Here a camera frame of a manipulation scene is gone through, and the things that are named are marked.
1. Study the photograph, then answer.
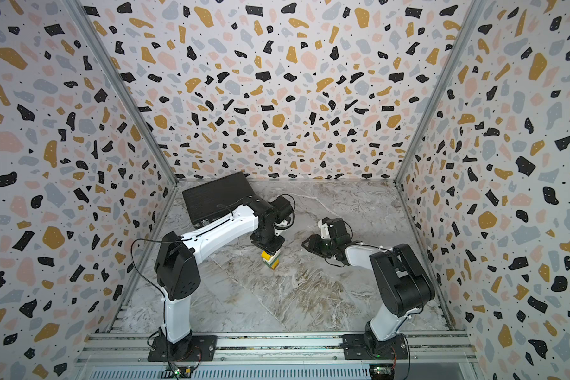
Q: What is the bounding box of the white lego brick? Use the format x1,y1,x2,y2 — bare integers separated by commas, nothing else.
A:
263,256,280,267

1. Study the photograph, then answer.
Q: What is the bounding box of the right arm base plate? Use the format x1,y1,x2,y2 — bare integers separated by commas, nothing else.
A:
340,331,409,360

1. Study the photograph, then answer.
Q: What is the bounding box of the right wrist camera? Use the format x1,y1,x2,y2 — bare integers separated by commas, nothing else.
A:
318,220,331,239

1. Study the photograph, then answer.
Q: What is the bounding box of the small circuit board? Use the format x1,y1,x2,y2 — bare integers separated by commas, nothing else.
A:
167,364,196,379

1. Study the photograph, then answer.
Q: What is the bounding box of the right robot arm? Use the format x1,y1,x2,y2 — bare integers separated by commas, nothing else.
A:
302,218,435,344

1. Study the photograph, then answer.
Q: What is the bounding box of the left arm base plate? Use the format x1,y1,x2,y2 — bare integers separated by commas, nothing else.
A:
147,333,218,363

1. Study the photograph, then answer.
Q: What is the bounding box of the aluminium front rail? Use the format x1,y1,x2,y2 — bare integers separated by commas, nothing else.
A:
75,331,478,367

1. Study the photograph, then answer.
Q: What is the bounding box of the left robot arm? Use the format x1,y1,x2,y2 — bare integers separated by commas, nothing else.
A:
155,195,295,346

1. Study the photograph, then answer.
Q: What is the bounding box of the black briefcase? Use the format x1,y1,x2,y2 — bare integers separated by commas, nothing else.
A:
182,173,255,229

